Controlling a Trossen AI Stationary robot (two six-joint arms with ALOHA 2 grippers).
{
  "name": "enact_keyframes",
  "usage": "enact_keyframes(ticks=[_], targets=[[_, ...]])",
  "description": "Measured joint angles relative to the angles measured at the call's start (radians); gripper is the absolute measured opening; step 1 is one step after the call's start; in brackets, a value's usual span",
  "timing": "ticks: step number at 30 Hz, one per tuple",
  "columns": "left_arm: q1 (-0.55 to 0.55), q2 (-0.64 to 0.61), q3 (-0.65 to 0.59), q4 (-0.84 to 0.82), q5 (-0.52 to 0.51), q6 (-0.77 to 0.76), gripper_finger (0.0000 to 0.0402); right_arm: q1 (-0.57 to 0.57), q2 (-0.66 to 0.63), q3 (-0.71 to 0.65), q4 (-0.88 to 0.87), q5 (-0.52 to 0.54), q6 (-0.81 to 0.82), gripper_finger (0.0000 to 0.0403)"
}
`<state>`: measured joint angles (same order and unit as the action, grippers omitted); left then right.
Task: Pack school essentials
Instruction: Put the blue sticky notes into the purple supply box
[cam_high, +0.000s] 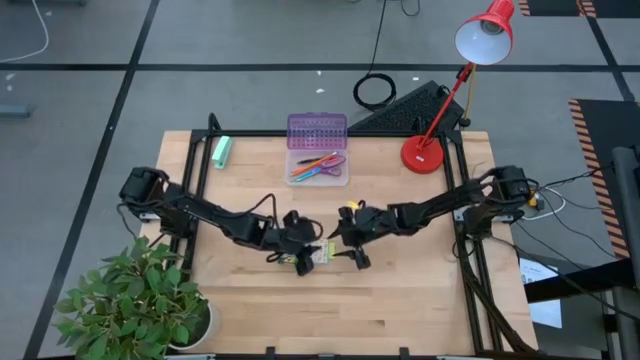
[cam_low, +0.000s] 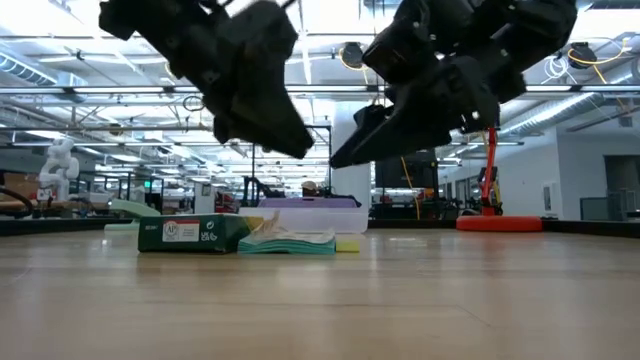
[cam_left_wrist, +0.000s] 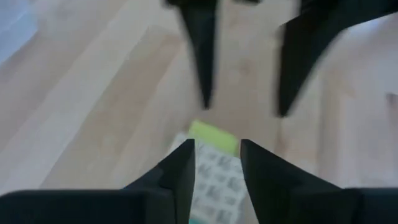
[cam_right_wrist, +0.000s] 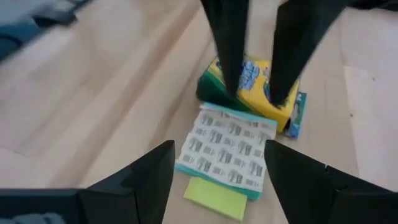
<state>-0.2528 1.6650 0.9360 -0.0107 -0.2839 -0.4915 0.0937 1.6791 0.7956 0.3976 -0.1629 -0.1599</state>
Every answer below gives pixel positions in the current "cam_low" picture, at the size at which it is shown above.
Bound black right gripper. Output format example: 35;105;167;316
329;0;501;170

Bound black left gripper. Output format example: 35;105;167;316
189;0;315;160

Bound green crayon box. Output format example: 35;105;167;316
137;213;264;254

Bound black monitor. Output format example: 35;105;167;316
374;149;439;190

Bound black background robot arms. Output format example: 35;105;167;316
242;175;274;207

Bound white round column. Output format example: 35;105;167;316
332;102;372;211

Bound clear pencil case purple lid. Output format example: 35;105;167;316
238;196;370;235

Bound mint green stapler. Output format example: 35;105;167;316
103;198;162;232

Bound red desk lamp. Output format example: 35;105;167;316
455;124;544;233

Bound cardboard box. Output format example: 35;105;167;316
0;172;40;201

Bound black ceiling cable reel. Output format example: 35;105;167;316
341;41;367;70
567;41;595;70

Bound black frame stand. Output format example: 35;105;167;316
249;124;333;207

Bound black aluminium table frame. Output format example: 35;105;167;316
0;217;640;238

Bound black hose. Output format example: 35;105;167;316
0;185;35;220

